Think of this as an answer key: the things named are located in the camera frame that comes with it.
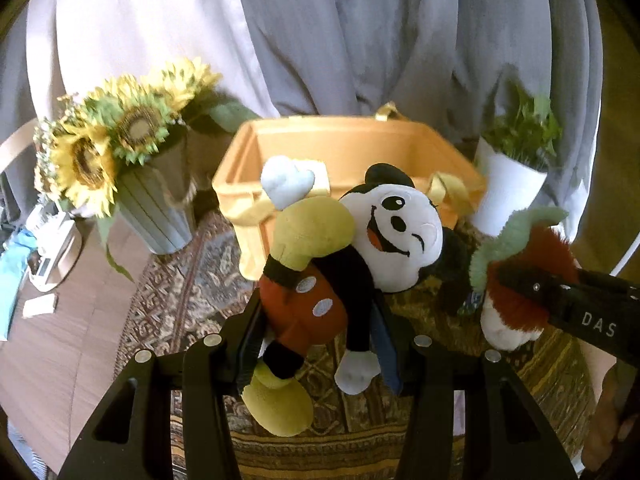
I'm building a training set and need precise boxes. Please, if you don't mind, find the patterned brown rug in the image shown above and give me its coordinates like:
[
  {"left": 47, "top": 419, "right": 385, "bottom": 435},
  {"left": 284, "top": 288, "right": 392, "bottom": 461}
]
[{"left": 114, "top": 209, "right": 603, "bottom": 480}]

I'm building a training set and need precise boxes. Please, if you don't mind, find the white cable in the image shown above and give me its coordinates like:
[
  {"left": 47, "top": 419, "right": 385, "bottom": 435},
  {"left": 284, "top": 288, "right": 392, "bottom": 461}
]
[{"left": 612, "top": 227, "right": 640, "bottom": 277}]

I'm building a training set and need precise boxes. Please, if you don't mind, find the brown green plush toy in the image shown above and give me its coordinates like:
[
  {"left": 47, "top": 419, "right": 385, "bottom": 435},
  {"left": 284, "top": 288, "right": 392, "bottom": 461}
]
[{"left": 469, "top": 205, "right": 582, "bottom": 353}]

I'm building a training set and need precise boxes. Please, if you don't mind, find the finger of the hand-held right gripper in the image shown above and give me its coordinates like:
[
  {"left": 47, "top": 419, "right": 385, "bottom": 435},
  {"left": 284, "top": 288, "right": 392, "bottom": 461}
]
[{"left": 494, "top": 260, "right": 586, "bottom": 322}]

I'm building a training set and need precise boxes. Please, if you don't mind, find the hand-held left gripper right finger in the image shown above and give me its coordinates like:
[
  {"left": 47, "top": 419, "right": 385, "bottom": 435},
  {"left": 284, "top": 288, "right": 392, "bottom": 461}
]
[{"left": 370, "top": 301, "right": 587, "bottom": 480}]

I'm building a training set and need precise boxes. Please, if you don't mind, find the beige curved chair back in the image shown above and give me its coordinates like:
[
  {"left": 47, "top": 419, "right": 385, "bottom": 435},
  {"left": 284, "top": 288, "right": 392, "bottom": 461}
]
[{"left": 0, "top": 123, "right": 43, "bottom": 173}]

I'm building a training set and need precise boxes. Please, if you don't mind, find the white curtain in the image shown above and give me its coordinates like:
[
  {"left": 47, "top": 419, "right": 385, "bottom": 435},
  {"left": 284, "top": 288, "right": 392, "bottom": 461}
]
[{"left": 24, "top": 0, "right": 282, "bottom": 128}]

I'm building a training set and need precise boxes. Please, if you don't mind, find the orange storage box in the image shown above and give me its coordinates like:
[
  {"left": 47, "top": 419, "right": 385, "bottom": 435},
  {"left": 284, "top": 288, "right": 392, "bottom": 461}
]
[{"left": 211, "top": 102, "right": 489, "bottom": 282}]

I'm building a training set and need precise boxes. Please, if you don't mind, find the white device on round stand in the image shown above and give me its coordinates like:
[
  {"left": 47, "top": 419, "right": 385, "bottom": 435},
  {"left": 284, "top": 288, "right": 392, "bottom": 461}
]
[{"left": 22, "top": 204, "right": 84, "bottom": 292}]

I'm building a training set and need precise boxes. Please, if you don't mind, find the artificial sunflower bouquet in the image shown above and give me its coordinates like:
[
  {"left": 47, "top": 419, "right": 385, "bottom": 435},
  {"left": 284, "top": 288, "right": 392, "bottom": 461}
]
[{"left": 32, "top": 57, "right": 262, "bottom": 282}]

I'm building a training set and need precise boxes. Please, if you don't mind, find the grey curtain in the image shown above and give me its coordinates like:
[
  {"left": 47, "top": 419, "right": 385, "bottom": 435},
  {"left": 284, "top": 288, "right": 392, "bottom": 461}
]
[{"left": 234, "top": 0, "right": 603, "bottom": 241}]

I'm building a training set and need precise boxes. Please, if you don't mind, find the potted green plant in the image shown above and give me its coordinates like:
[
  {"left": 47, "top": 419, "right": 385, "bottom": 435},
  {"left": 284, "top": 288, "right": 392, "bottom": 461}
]
[{"left": 470, "top": 79, "right": 566, "bottom": 239}]

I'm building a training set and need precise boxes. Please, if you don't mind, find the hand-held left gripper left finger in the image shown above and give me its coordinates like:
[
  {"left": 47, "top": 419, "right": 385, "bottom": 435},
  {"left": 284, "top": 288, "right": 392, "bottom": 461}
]
[{"left": 57, "top": 286, "right": 267, "bottom": 480}]

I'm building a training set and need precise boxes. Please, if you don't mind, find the small white card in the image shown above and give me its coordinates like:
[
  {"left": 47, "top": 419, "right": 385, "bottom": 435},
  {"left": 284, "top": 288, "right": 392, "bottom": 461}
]
[{"left": 22, "top": 294, "right": 59, "bottom": 319}]

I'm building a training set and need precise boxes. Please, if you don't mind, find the grey ribbed vase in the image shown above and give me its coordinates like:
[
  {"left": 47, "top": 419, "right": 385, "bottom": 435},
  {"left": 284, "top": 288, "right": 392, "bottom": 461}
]
[{"left": 112, "top": 132, "right": 199, "bottom": 256}]

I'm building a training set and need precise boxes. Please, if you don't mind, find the person's right hand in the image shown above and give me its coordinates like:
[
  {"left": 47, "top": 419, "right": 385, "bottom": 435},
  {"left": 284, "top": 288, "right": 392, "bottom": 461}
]
[{"left": 581, "top": 360, "right": 637, "bottom": 472}]

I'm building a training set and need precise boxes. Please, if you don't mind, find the blue cloth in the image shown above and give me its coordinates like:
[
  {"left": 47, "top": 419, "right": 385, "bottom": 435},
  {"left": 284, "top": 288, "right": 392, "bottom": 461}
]
[{"left": 0, "top": 229, "right": 40, "bottom": 343}]

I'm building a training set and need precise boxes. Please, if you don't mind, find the mouse plush toy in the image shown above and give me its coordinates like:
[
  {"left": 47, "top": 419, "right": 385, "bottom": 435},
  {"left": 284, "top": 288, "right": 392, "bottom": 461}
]
[{"left": 240, "top": 154, "right": 475, "bottom": 438}]

